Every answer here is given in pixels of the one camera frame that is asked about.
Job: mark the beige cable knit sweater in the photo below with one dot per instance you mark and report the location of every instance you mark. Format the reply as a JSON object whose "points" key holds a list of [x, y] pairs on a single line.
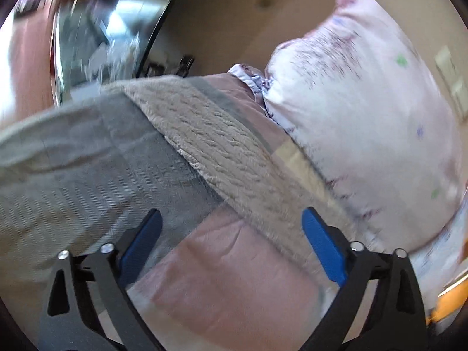
{"points": [[252, 165]]}

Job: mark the pastel patchwork bed quilt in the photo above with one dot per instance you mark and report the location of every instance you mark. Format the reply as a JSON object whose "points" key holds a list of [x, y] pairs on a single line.
{"points": [[77, 177]]}

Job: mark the round mirror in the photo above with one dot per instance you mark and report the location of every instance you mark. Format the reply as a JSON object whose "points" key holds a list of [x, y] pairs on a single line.
{"points": [[100, 41]]}

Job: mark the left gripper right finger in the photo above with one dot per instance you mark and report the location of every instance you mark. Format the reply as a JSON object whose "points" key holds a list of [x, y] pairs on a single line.
{"points": [[396, 319]]}

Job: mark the wooden headboard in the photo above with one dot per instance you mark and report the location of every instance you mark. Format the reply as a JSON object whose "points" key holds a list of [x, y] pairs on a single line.
{"points": [[449, 301]]}

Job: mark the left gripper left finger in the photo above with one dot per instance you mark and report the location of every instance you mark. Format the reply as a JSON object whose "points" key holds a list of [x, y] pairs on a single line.
{"points": [[69, 320]]}

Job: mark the white wall switch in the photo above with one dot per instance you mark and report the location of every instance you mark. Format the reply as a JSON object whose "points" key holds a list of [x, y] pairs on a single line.
{"points": [[453, 81]]}

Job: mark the pink floral pillow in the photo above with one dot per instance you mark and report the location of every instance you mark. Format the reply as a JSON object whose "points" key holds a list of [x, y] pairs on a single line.
{"points": [[357, 98]]}

